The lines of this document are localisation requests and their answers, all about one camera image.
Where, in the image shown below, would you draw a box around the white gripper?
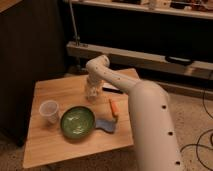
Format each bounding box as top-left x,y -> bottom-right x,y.
85,82 -> 101,100

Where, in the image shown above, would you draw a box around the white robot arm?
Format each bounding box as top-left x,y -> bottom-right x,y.
86,55 -> 185,171

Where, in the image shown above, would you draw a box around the green ceramic bowl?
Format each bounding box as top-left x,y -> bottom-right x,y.
60,106 -> 95,140

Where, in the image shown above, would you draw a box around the orange carrot toy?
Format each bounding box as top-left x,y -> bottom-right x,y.
109,99 -> 119,117

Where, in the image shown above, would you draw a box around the blue sponge cloth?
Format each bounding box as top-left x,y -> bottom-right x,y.
95,119 -> 116,133

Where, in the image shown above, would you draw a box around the metal stand pole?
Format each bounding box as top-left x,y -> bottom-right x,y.
68,0 -> 80,46

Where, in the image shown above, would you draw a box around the wooden folding table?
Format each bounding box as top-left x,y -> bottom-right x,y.
23,75 -> 133,169

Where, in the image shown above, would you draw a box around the clear plastic cup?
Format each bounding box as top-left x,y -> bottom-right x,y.
39,100 -> 59,124

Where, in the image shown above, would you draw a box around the white metal shelf beam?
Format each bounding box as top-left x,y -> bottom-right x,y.
66,41 -> 213,79

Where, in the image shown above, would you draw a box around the upper wooden shelf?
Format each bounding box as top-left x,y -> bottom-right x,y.
63,0 -> 213,20

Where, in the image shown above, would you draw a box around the black handle on beam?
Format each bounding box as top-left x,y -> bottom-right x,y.
165,56 -> 194,66

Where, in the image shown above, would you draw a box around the black cables on floor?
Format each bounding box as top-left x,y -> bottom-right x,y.
179,71 -> 213,168

